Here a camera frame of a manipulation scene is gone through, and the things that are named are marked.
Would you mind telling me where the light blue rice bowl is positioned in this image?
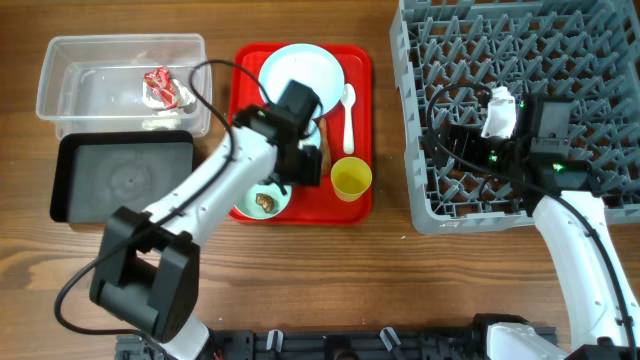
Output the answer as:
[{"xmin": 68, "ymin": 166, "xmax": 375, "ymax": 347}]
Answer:
[{"xmin": 298, "ymin": 120, "xmax": 322, "ymax": 149}]

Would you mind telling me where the brown food scrap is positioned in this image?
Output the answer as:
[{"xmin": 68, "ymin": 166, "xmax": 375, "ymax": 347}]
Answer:
[{"xmin": 255, "ymin": 193, "xmax": 275, "ymax": 213}]

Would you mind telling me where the mint green bowl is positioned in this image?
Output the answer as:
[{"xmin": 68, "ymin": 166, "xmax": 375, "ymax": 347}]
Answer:
[{"xmin": 235, "ymin": 183, "xmax": 293, "ymax": 220}]

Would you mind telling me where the white tissue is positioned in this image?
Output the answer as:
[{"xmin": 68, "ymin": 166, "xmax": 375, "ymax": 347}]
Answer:
[{"xmin": 142, "ymin": 79, "xmax": 196, "ymax": 130}]

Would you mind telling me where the red snack wrapper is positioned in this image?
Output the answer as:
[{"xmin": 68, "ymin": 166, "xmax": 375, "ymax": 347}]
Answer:
[{"xmin": 143, "ymin": 66, "xmax": 178, "ymax": 110}]

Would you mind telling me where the carrot piece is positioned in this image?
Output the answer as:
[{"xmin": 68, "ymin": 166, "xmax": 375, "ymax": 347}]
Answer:
[{"xmin": 318, "ymin": 117, "xmax": 332, "ymax": 176}]

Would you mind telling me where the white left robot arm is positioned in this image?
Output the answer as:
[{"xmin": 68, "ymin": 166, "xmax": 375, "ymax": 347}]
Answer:
[{"xmin": 89, "ymin": 104, "xmax": 321, "ymax": 359}]

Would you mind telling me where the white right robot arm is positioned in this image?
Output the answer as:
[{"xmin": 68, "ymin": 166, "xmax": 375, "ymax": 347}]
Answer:
[{"xmin": 427, "ymin": 94, "xmax": 639, "ymax": 359}]

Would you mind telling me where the grey dishwasher rack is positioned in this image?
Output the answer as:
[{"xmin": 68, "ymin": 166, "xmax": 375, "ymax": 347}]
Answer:
[{"xmin": 389, "ymin": 1, "xmax": 639, "ymax": 234}]

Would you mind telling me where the yellow plastic cup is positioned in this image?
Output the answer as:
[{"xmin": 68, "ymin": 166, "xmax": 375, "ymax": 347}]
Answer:
[{"xmin": 330, "ymin": 157, "xmax": 373, "ymax": 202}]

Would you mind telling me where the white plastic spoon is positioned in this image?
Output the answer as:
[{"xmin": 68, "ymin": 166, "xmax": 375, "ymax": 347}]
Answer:
[{"xmin": 340, "ymin": 83, "xmax": 356, "ymax": 155}]

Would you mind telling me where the light blue plate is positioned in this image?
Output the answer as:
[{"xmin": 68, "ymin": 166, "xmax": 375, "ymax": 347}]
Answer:
[{"xmin": 258, "ymin": 44, "xmax": 345, "ymax": 119}]

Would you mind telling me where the red serving tray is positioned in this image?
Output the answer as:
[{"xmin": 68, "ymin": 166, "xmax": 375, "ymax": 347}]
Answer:
[{"xmin": 230, "ymin": 43, "xmax": 373, "ymax": 226}]

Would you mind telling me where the black plastic tray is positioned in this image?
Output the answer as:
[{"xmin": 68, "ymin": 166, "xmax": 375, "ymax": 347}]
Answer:
[{"xmin": 49, "ymin": 130, "xmax": 195, "ymax": 224}]

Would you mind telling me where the clear plastic bin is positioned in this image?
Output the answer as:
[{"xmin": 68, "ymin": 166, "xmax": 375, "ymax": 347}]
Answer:
[{"xmin": 36, "ymin": 33, "xmax": 212, "ymax": 138}]

